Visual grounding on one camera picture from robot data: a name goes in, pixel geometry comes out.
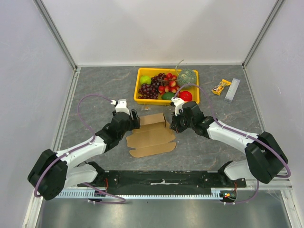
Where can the slotted cable duct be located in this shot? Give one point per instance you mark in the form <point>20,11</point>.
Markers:
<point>89,193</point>

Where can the green apple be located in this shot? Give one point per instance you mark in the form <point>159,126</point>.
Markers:
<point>145,80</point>

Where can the green avocado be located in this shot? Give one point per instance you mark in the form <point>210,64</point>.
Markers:
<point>168,96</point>

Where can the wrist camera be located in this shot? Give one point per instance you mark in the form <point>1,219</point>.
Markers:
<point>120,106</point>
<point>177,103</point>

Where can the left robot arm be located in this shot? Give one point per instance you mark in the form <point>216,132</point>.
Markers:
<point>54,171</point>

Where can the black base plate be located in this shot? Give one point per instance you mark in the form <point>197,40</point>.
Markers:
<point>164,182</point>

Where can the right aluminium frame post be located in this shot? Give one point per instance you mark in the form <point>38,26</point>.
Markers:
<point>263,31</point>

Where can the brown cardboard box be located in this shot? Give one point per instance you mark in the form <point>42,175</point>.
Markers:
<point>153,137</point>

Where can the red strawberry cluster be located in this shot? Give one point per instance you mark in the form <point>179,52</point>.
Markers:
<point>167,83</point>

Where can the aluminium frame post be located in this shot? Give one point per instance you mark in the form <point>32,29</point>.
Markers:
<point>53,29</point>
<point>263,31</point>

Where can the yellow candy bar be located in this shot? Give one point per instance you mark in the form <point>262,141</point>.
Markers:
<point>218,89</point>

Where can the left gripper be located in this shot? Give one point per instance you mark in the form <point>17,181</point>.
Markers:
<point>135,123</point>

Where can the red tomato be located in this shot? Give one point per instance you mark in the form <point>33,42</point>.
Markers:
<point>185,95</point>

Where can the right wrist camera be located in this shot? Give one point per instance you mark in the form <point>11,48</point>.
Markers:
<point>177,103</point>

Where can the purple grape bunch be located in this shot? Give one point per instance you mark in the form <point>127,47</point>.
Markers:
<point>149,91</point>

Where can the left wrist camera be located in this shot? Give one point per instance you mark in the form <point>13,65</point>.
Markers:
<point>120,106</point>

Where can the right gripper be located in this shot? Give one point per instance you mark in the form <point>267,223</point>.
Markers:
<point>177,123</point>

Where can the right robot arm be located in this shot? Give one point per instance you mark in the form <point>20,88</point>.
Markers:
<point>264,157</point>

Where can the grey slim box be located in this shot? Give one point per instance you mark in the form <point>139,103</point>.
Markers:
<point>232,90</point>

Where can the left aluminium frame post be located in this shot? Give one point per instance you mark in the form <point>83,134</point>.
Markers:
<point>53,29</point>

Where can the green netted melon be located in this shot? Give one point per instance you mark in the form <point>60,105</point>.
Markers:
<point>187,77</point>

